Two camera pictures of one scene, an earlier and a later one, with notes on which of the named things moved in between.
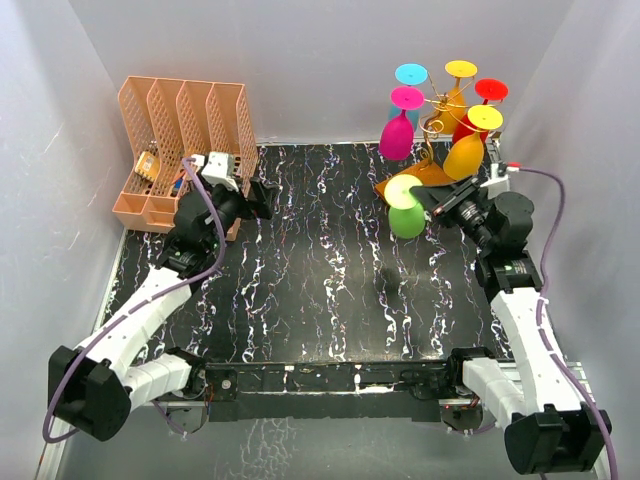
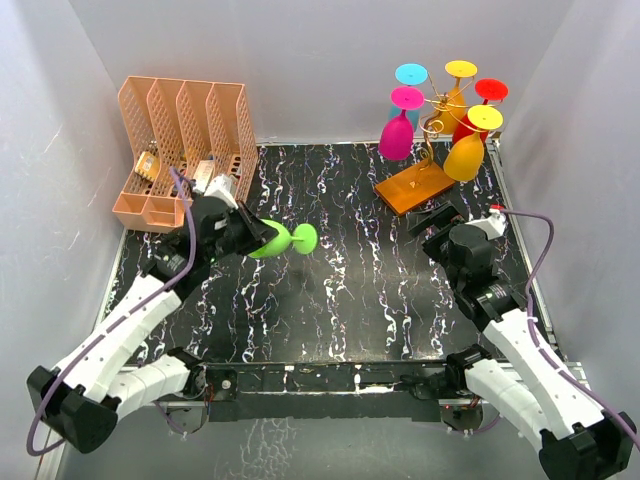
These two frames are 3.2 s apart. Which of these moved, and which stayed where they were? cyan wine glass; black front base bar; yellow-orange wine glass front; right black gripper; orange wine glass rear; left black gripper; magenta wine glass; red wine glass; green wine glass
Moved: green wine glass; right black gripper; left black gripper
Stayed: magenta wine glass; cyan wine glass; yellow-orange wine glass front; black front base bar; orange wine glass rear; red wine glass
